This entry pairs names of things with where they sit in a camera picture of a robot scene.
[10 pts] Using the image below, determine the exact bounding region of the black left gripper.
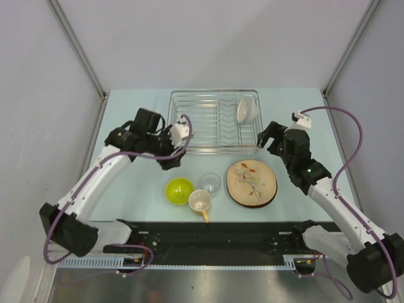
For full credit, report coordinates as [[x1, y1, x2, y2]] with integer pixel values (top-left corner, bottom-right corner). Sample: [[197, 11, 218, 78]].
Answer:
[[145, 124, 186, 170]]

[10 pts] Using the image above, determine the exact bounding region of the lime green bowl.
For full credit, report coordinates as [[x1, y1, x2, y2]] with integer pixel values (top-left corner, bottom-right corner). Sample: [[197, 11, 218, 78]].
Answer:
[[165, 178, 194, 205]]

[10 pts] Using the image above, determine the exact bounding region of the white bowl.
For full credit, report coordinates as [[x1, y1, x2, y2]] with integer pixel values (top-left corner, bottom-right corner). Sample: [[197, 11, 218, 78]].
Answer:
[[237, 97, 258, 124]]

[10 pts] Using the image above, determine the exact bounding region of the metal wire dish rack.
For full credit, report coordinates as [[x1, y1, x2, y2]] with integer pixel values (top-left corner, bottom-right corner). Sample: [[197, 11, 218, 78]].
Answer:
[[167, 89, 263, 155]]

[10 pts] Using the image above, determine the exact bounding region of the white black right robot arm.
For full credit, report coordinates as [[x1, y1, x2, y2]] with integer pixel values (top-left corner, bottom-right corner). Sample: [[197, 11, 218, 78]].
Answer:
[[257, 121, 403, 294]]

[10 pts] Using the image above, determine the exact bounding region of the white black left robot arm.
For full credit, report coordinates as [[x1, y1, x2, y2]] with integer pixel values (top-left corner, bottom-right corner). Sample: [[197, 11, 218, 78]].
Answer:
[[39, 108, 193, 264]]

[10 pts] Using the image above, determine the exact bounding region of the beige bird pattern plate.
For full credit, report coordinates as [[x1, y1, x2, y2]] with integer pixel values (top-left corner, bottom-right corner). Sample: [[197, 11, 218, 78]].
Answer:
[[226, 159, 278, 208]]

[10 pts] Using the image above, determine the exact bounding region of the clear glass cup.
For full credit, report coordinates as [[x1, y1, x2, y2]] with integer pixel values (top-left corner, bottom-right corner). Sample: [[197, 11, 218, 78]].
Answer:
[[199, 172, 222, 198]]

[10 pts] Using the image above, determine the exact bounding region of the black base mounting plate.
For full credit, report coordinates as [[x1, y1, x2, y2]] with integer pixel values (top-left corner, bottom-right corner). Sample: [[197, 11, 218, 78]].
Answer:
[[62, 220, 348, 266]]

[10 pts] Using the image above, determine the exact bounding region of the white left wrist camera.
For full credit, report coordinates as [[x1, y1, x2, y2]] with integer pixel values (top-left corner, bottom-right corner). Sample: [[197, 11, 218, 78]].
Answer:
[[169, 114, 193, 148]]

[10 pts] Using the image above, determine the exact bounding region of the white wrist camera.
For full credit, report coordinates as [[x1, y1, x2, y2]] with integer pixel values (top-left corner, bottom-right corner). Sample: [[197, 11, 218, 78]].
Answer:
[[289, 111, 312, 131], [169, 114, 193, 148]]

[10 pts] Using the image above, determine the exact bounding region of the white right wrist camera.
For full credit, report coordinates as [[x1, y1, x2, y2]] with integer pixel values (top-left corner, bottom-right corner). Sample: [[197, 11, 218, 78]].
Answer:
[[289, 111, 312, 131]]

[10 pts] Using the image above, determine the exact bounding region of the cream yellow handled mug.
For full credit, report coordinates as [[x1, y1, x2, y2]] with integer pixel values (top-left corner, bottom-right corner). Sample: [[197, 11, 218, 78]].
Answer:
[[188, 189, 211, 223]]

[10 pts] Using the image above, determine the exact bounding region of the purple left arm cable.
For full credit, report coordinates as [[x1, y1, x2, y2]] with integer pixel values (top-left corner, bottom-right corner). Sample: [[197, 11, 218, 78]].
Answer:
[[42, 114, 194, 278]]

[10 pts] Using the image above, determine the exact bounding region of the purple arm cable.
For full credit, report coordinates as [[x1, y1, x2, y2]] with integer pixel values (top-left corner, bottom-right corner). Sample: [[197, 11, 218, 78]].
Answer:
[[297, 105, 401, 300], [42, 114, 194, 278]]

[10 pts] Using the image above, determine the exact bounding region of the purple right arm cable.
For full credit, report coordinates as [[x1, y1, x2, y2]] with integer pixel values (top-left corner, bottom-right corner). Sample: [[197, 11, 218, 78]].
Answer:
[[297, 105, 401, 300]]

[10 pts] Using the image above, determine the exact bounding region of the aluminium front rail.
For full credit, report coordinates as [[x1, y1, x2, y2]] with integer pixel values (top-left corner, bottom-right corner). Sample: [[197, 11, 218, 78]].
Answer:
[[48, 247, 105, 256]]

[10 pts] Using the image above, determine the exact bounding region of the light blue cable duct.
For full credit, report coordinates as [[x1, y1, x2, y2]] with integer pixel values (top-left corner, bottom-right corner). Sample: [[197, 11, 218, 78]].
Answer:
[[59, 256, 124, 269]]

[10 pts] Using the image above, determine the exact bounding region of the aluminium frame post right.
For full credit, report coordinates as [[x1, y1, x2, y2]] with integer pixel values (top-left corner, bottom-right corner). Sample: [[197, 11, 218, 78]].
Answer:
[[323, 0, 383, 98]]

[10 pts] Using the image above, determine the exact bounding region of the aluminium frame post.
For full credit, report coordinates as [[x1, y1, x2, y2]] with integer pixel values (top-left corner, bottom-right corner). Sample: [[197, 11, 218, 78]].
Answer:
[[46, 0, 107, 100], [323, 0, 383, 98]]

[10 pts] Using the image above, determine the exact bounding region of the aluminium frame post left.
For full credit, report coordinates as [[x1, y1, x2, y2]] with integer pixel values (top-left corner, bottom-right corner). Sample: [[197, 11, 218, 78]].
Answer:
[[46, 0, 107, 100]]

